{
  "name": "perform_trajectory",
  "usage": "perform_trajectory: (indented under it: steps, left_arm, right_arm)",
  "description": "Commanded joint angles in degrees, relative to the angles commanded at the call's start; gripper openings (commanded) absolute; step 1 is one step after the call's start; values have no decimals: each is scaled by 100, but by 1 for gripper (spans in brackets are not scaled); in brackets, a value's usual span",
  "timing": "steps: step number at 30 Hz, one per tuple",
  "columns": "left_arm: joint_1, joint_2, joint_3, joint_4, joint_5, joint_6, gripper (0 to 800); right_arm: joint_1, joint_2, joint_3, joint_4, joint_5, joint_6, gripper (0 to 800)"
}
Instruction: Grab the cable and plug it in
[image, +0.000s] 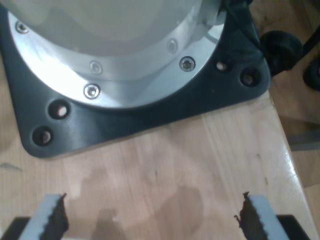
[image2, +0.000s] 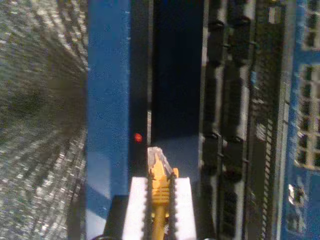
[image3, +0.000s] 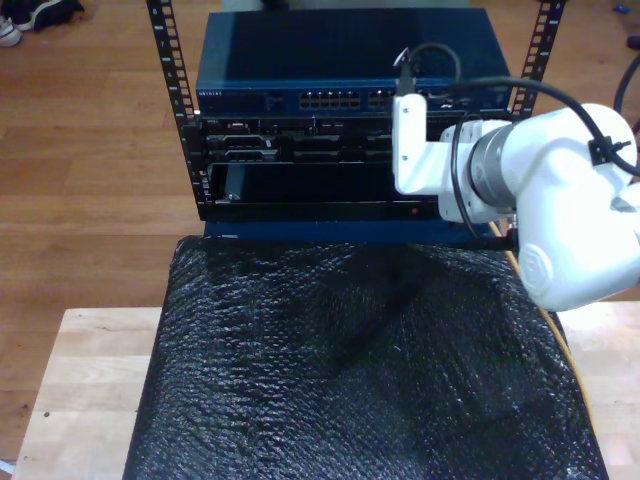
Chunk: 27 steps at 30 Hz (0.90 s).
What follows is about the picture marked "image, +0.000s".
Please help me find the black round caster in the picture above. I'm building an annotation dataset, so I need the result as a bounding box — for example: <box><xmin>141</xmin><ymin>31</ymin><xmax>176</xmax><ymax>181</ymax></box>
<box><xmin>259</xmin><ymin>29</ymin><xmax>304</xmax><ymax>77</ymax></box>
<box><xmin>303</xmin><ymin>59</ymin><xmax>320</xmax><ymax>94</ymax></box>

